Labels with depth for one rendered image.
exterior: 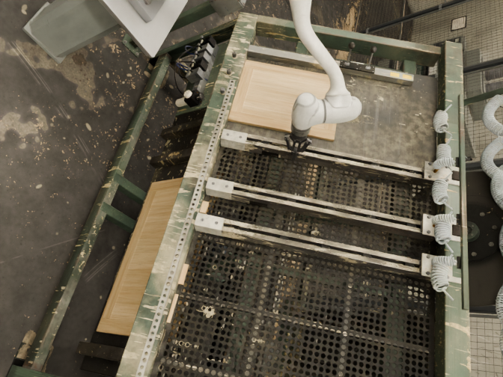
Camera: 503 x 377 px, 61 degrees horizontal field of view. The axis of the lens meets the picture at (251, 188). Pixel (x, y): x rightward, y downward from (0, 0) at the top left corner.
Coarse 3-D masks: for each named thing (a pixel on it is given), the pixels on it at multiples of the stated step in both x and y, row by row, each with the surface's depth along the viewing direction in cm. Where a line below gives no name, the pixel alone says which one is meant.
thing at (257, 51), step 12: (252, 48) 245; (264, 48) 246; (276, 60) 246; (288, 60) 244; (300, 60) 242; (312, 60) 242; (348, 72) 242; (360, 72) 240; (384, 72) 240; (396, 72) 240; (408, 84) 240
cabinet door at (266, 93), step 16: (256, 64) 242; (272, 64) 243; (240, 80) 236; (256, 80) 237; (272, 80) 237; (288, 80) 238; (304, 80) 238; (320, 80) 238; (240, 96) 231; (256, 96) 231; (272, 96) 232; (288, 96) 232; (320, 96) 233; (240, 112) 226; (256, 112) 226; (272, 112) 227; (288, 112) 227; (272, 128) 222; (288, 128) 222; (320, 128) 223
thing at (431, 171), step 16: (224, 144) 215; (240, 144) 212; (256, 144) 210; (272, 144) 213; (304, 160) 212; (320, 160) 209; (336, 160) 207; (352, 160) 210; (368, 160) 208; (448, 160) 193; (384, 176) 209; (400, 176) 206; (416, 176) 204; (432, 176) 201
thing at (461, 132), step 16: (464, 144) 191; (464, 160) 187; (448, 176) 190; (464, 176) 183; (432, 192) 189; (464, 192) 179; (464, 208) 176; (448, 224) 177; (464, 224) 172; (448, 240) 176; (464, 240) 169; (464, 256) 166; (432, 272) 170; (464, 272) 163; (464, 288) 160; (464, 304) 157
